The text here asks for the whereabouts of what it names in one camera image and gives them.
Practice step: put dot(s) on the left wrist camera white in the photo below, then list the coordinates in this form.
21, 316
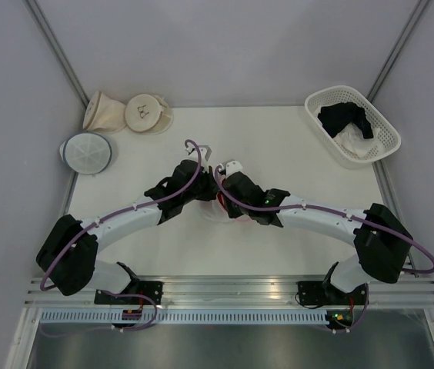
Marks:
201, 155

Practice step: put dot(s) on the beige laundry bag bra logo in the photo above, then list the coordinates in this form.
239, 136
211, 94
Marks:
148, 114

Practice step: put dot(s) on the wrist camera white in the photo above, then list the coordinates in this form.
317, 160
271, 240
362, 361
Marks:
201, 155
229, 167

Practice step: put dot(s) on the left aluminium frame post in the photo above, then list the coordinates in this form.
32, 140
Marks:
48, 33

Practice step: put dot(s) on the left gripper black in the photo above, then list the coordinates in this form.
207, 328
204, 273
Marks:
211, 185

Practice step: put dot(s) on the red bra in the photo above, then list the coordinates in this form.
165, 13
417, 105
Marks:
221, 200

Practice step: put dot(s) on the aluminium mounting rail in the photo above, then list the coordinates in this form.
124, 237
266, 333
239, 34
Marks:
245, 292

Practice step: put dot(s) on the white slotted cable duct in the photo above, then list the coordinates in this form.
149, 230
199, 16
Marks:
184, 316

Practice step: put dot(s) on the white perforated plastic basket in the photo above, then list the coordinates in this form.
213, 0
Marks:
341, 94

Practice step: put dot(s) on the beige laundry bag left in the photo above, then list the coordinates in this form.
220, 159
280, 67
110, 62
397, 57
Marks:
104, 115

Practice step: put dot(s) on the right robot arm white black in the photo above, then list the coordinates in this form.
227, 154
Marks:
380, 240

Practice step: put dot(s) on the right aluminium frame post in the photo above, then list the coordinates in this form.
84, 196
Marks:
409, 28

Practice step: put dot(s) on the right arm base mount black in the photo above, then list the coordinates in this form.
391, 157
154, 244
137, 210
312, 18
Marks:
311, 294

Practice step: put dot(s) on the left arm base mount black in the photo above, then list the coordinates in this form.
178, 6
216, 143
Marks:
132, 295

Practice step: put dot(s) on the pink-trimmed mesh laundry bag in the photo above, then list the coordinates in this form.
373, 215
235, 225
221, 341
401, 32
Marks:
213, 211

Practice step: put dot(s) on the white garment in basket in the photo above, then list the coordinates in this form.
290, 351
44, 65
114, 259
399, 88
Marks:
352, 140

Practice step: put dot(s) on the grey-trimmed mesh laundry bag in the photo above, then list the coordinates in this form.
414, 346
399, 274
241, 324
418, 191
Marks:
88, 153

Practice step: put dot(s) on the black garment in basket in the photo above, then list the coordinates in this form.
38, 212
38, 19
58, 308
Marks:
335, 118

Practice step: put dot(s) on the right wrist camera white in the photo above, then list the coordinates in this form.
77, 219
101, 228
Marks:
229, 167

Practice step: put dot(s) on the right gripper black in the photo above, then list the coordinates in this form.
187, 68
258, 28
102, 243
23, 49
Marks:
232, 212

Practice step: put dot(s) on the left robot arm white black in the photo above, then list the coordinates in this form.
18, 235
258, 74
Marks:
69, 256

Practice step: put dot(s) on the aluminium frame post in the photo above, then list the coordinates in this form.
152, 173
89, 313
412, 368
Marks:
409, 28
48, 33

